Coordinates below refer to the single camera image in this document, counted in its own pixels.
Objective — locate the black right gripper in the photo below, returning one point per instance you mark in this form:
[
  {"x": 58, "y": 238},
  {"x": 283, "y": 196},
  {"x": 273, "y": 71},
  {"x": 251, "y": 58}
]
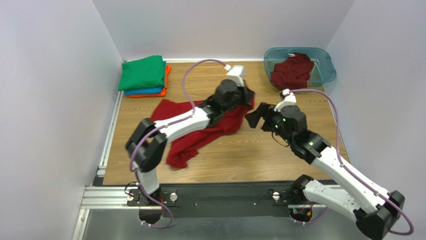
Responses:
[{"x": 266, "y": 116}]

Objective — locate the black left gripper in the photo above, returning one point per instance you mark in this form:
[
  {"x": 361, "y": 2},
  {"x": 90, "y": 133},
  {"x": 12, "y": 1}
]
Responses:
[{"x": 247, "y": 95}]

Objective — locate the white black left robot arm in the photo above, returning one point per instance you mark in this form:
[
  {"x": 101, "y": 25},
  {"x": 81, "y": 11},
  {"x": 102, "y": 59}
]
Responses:
[{"x": 220, "y": 114}]

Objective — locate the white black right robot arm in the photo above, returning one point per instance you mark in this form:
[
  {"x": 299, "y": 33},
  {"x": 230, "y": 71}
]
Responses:
[{"x": 371, "y": 207}]

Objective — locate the dark red t shirt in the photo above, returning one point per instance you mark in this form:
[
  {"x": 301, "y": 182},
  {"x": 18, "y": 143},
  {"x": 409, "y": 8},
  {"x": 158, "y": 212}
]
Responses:
[{"x": 293, "y": 73}]

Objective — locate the orange folded t shirt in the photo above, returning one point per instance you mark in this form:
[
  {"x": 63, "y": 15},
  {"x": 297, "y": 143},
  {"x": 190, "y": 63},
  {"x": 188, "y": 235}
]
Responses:
[{"x": 156, "y": 91}]

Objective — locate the blue folded t shirt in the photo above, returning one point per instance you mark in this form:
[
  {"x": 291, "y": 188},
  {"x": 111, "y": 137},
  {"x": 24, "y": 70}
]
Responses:
[{"x": 146, "y": 89}]

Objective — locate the green folded t shirt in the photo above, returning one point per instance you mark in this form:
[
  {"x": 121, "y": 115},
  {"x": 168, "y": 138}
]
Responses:
[{"x": 148, "y": 72}]

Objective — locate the teal plastic bin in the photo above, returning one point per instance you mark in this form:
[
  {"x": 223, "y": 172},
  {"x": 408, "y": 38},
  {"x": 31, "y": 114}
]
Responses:
[{"x": 323, "y": 71}]

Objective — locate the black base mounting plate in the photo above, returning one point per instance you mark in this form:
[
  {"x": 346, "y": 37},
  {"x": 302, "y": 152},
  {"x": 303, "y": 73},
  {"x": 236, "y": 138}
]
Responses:
[{"x": 220, "y": 200}]

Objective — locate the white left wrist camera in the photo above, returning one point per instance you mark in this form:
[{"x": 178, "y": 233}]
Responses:
[{"x": 236, "y": 73}]

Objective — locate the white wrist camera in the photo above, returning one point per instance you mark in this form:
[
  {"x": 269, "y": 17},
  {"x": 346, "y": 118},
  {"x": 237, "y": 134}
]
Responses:
[
  {"x": 287, "y": 99},
  {"x": 236, "y": 73}
]

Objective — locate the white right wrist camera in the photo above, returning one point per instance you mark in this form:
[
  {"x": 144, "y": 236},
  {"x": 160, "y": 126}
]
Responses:
[{"x": 287, "y": 99}]

